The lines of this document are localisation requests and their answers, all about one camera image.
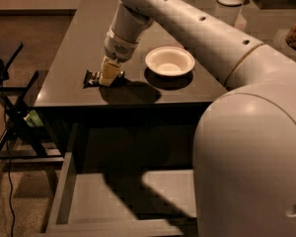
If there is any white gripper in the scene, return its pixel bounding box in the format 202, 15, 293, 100
100, 29, 138, 87

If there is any black chocolate rxbar wrapper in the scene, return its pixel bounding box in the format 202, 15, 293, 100
83, 71, 125, 88

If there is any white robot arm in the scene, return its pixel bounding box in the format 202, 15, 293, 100
105, 0, 296, 237

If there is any open grey top drawer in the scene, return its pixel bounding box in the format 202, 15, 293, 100
46, 123, 198, 237

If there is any white paper bowl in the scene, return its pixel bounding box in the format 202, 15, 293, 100
145, 46, 195, 77

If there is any green packet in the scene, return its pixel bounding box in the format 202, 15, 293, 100
25, 110, 43, 127

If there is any black folding stand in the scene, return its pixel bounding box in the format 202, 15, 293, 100
0, 41, 62, 161

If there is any black cable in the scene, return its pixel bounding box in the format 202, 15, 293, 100
1, 76, 17, 237

